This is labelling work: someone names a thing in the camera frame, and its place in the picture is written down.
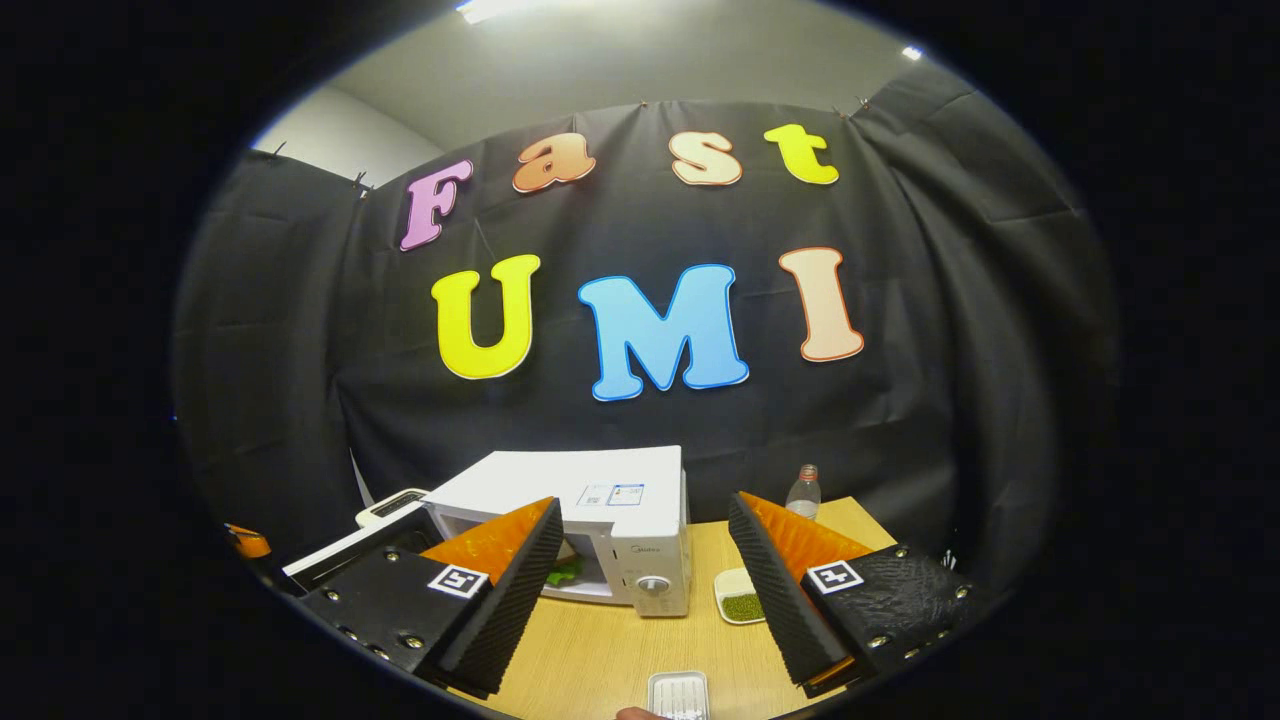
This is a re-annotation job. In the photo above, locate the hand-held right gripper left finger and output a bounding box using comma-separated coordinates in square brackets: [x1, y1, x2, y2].
[296, 496, 567, 700]

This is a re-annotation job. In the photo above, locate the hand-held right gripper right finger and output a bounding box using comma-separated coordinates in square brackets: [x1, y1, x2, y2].
[726, 491, 978, 699]

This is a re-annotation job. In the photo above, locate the white microwave oven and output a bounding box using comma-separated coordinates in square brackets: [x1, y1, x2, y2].
[283, 445, 693, 619]

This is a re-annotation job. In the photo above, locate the small white dish of beans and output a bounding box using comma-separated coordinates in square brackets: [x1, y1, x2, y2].
[714, 567, 769, 626]

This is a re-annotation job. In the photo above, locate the clear plastic water bottle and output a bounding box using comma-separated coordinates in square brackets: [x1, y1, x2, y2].
[786, 464, 823, 521]

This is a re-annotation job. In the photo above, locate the small white tray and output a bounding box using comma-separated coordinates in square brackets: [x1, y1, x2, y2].
[647, 670, 712, 720]

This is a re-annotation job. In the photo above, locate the white toaster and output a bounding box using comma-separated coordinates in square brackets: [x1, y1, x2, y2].
[355, 487, 432, 529]

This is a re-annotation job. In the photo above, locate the black backdrop cloth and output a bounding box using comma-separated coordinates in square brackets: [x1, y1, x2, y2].
[170, 65, 1121, 591]

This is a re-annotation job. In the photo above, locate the long ceiling light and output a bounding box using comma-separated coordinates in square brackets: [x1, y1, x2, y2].
[455, 0, 561, 26]

